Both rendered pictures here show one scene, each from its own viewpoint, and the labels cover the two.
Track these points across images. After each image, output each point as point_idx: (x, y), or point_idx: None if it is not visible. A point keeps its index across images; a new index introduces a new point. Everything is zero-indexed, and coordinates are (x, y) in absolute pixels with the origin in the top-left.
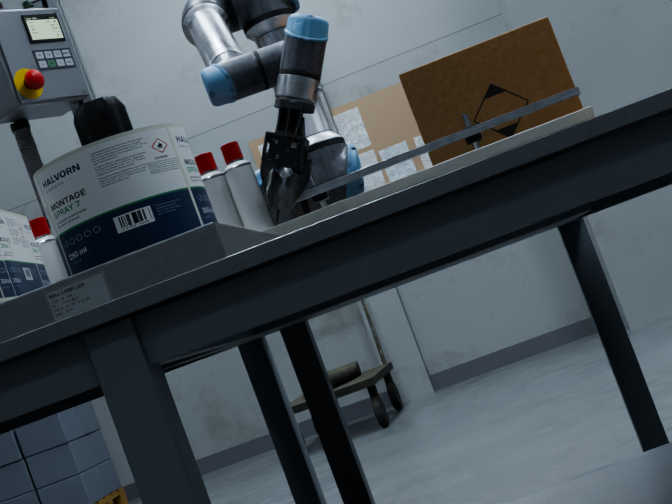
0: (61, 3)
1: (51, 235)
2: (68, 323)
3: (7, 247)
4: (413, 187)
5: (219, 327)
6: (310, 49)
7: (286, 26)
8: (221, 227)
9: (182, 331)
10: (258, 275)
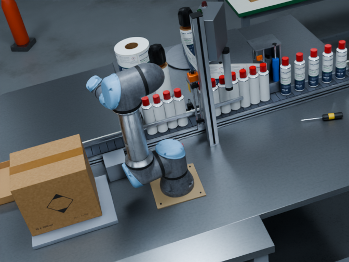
0: (191, 20)
1: (218, 83)
2: None
3: (189, 59)
4: (76, 74)
5: None
6: (96, 88)
7: (100, 78)
8: (113, 65)
9: None
10: None
